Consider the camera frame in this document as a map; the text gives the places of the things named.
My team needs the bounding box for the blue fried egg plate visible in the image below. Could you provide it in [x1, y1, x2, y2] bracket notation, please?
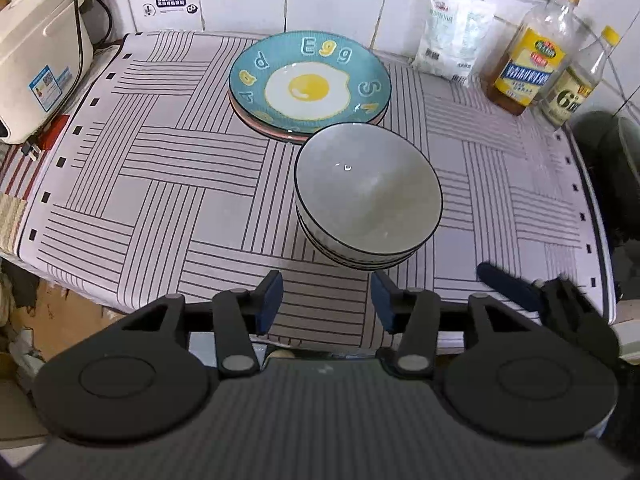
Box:
[229, 30, 392, 127]

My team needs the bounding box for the cream rice cooker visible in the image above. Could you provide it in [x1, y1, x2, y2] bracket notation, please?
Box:
[0, 0, 96, 145]

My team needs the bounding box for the brown cardboard box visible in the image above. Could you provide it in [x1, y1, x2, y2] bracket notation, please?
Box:
[0, 280, 118, 363]

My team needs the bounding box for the white bowl with dark rim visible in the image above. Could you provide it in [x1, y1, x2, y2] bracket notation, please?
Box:
[300, 220, 419, 271]
[294, 122, 444, 257]
[296, 204, 432, 264]

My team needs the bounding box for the wall warning sticker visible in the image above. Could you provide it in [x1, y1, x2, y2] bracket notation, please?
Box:
[139, 0, 199, 19]

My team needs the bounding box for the yellow label oil bottle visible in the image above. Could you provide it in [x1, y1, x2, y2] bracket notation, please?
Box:
[487, 0, 584, 117]

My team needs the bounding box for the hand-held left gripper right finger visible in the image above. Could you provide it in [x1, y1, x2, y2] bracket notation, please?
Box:
[371, 270, 538, 380]

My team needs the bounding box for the white striped table mat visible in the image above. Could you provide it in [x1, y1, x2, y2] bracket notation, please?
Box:
[15, 30, 614, 352]

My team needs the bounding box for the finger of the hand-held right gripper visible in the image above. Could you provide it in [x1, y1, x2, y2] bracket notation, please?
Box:
[476, 261, 544, 314]

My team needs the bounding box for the white salt bag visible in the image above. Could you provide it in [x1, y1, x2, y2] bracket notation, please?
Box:
[412, 0, 497, 81]

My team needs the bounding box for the clear vinegar bottle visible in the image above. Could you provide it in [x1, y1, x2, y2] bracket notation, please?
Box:
[540, 25, 621, 129]

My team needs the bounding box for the dark green pot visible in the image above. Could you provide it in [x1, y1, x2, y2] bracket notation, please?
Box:
[570, 110, 640, 261]

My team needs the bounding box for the pink rabbit plate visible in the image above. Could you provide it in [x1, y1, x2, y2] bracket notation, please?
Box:
[230, 94, 389, 137]

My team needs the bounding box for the red striped cloth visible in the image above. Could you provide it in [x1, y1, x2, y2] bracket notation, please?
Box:
[0, 114, 69, 257]

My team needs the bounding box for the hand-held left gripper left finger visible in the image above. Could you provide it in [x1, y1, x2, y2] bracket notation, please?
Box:
[122, 270, 285, 380]

